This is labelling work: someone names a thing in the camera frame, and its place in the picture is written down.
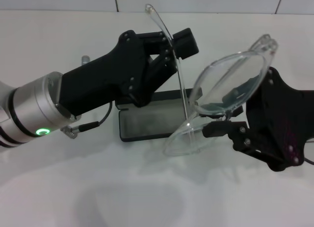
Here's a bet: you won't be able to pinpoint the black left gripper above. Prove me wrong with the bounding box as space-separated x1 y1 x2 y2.
55 29 178 117

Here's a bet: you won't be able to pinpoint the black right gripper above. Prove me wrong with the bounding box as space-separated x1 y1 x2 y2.
202 66 314 173

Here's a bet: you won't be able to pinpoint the clear white glasses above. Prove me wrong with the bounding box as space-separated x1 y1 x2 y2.
143 3 279 157

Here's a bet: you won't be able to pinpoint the black glasses case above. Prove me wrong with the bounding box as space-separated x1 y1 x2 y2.
115 88 205 143

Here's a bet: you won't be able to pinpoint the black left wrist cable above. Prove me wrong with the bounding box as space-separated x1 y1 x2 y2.
60 100 115 140

